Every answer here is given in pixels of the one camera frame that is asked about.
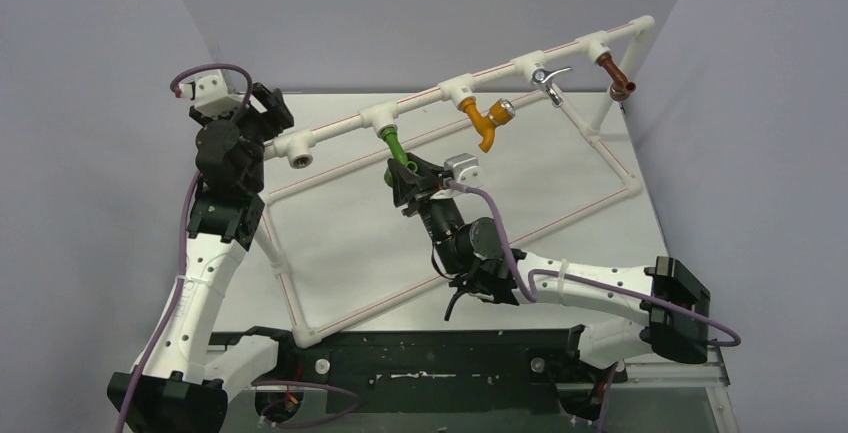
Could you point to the green water faucet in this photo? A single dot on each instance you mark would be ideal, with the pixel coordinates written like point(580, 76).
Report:
point(398, 155)

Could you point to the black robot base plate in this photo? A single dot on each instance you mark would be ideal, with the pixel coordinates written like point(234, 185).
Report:
point(537, 371)

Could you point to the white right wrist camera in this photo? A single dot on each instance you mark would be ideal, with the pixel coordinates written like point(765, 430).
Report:
point(464, 168)

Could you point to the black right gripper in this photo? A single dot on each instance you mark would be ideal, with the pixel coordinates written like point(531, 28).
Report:
point(419, 187)

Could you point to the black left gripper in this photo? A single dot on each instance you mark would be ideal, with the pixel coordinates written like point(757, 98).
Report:
point(276, 117)

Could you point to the orange water faucet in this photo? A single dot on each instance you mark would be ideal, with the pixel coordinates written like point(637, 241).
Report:
point(499, 114)

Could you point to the chrome lever water faucet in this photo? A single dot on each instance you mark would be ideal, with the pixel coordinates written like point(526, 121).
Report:
point(544, 80)

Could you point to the brown water faucet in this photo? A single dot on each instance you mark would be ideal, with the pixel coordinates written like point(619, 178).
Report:
point(621, 87)

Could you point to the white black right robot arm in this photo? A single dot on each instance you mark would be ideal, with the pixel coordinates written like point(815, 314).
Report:
point(661, 308)

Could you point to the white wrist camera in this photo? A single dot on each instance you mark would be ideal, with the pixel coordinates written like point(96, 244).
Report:
point(464, 168)
point(211, 93)

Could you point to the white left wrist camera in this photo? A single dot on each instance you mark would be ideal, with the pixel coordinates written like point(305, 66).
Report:
point(211, 93)

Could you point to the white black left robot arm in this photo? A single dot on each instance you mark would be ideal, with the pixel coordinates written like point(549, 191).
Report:
point(173, 386)

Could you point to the white PVC pipe frame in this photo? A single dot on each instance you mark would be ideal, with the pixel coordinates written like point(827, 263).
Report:
point(381, 118)

